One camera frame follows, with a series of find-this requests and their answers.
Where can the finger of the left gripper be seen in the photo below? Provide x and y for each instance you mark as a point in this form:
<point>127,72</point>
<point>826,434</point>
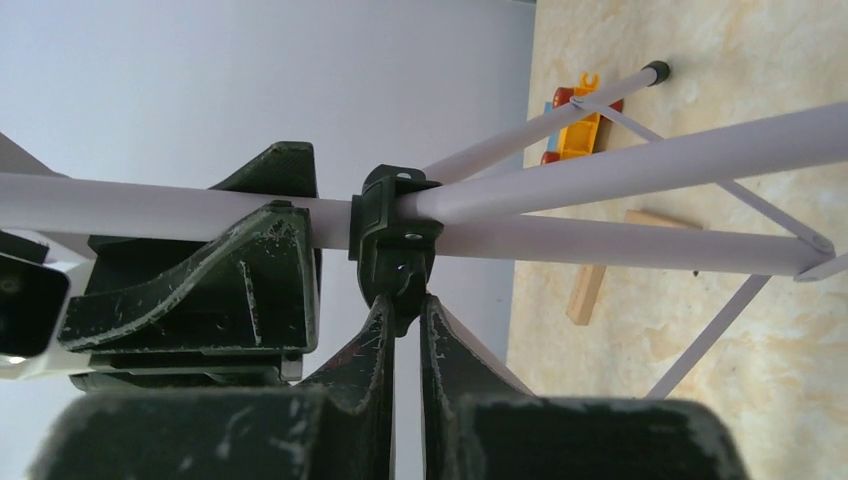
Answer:
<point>285,168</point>

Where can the lilac music stand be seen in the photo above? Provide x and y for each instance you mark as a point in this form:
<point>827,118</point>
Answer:
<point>488,201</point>

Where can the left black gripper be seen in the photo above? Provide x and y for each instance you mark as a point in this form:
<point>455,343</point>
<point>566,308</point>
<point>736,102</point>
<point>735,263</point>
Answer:
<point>235,311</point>

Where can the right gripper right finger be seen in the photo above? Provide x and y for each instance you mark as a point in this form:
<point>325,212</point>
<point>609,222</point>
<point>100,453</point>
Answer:
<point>479,424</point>

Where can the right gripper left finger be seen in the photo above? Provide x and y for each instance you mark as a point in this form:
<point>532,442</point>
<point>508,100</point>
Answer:
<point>335,424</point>

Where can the blue yellow toy vehicle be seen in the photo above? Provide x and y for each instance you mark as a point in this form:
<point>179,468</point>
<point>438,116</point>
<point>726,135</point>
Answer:
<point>580,138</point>

